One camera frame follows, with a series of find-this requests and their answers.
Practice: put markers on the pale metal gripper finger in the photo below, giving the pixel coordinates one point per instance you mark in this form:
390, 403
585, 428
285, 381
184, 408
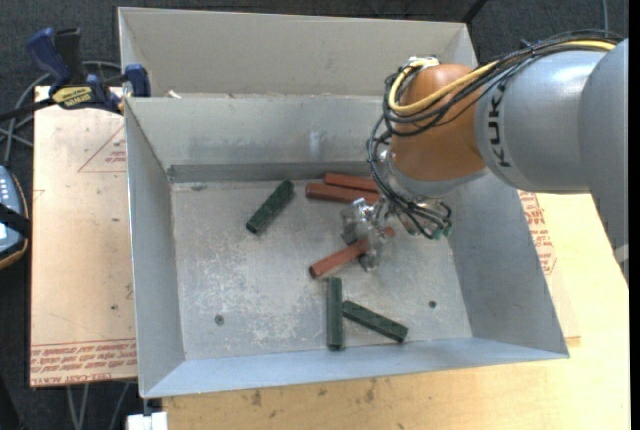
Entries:
350, 230
371, 260

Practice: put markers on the red-brown block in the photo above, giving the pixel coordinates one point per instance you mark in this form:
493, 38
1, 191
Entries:
350, 180
335, 262
330, 192

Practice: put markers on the dark green flat block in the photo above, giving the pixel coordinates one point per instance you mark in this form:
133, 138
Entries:
375, 321
335, 313
270, 207

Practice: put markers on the grey metal bin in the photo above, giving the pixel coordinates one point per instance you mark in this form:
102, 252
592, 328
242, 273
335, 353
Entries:
240, 278

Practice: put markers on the brown cardboard board, red print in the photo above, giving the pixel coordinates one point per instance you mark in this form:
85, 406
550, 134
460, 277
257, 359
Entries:
80, 243

